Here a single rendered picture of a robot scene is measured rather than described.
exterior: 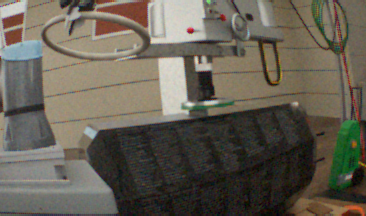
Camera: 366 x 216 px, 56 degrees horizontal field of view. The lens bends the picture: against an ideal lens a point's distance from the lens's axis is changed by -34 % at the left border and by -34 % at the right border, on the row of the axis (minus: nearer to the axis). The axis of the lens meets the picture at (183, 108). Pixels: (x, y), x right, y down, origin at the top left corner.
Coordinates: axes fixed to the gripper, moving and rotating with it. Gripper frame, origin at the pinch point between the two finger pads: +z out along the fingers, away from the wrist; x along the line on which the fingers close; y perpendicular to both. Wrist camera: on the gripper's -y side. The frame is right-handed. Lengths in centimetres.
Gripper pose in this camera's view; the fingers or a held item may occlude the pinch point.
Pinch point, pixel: (67, 30)
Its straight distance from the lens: 143.3
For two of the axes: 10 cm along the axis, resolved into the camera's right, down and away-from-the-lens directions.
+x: 1.5, 2.6, 9.5
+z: -1.5, 9.6, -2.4
